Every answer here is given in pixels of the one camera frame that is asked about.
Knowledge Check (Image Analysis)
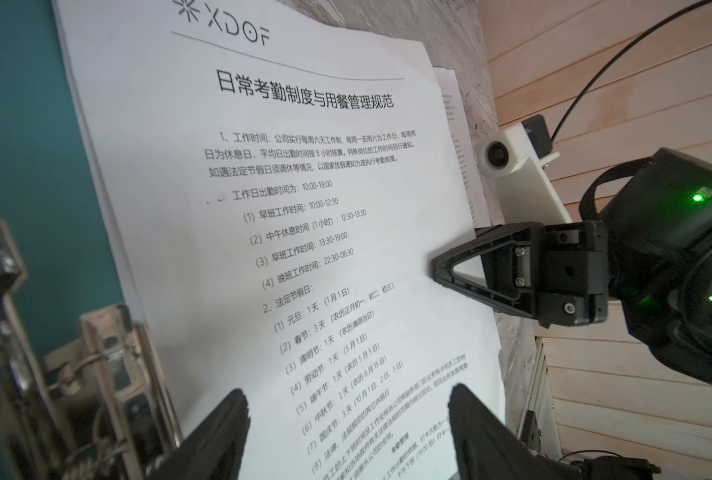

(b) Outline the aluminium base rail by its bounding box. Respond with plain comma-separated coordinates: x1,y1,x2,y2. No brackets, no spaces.
518,337,562,460

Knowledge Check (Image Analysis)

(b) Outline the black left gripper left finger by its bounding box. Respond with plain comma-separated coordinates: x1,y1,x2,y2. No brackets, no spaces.
149,389,251,480

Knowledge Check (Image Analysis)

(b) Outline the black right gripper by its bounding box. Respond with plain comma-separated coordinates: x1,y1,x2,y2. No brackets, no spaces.
431,148,712,385

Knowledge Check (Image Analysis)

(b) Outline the printed paper sheet with title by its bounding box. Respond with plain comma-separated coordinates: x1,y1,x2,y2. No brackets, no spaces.
55,1,504,479

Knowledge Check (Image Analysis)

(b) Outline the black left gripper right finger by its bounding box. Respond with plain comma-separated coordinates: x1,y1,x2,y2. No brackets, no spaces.
448,383,559,480

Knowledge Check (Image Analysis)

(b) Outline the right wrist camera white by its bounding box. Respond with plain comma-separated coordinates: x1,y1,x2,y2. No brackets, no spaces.
476,114,571,225

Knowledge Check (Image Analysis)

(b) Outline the metal folder clip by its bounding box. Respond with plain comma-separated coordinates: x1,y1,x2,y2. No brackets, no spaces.
0,220,183,479

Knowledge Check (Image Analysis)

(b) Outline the green file folder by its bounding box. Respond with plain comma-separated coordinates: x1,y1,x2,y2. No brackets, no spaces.
0,0,126,480

